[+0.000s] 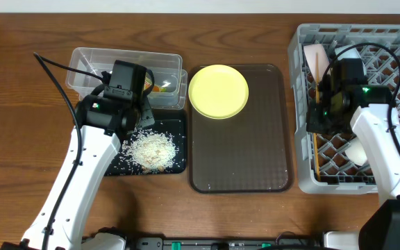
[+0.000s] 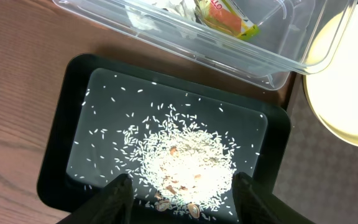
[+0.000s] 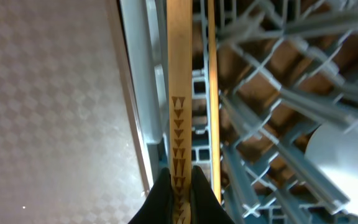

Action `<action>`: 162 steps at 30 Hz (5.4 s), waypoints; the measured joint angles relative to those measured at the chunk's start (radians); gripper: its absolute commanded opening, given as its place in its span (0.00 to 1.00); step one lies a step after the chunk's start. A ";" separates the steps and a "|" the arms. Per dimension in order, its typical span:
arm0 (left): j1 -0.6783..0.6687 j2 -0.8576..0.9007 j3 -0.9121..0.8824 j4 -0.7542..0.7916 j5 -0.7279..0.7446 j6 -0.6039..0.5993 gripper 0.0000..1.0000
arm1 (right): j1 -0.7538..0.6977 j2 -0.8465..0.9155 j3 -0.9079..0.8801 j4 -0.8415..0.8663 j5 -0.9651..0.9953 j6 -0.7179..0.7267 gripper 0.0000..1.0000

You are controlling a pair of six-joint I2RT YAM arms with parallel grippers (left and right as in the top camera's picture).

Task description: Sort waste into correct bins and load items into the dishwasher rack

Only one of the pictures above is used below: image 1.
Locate yellow green snack wrapper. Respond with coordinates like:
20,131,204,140
144,77,167,92

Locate pink white bowl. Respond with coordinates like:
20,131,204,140
303,44,329,82

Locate small white cup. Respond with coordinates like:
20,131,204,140
344,137,368,166

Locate rice food scraps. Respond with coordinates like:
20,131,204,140
114,129,185,175

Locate yellow plate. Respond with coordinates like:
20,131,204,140
188,65,249,119

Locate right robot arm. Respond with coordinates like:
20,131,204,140
306,58,400,249

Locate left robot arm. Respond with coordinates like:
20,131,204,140
1,60,155,249

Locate clear plastic waste bin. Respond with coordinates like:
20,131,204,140
69,47,188,110

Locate grey dishwasher rack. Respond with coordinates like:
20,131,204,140
287,24,400,194

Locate black waste tray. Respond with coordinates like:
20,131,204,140
105,110,187,176

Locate brown serving tray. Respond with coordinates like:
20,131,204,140
187,64,294,194

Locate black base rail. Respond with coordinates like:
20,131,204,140
81,227,326,250

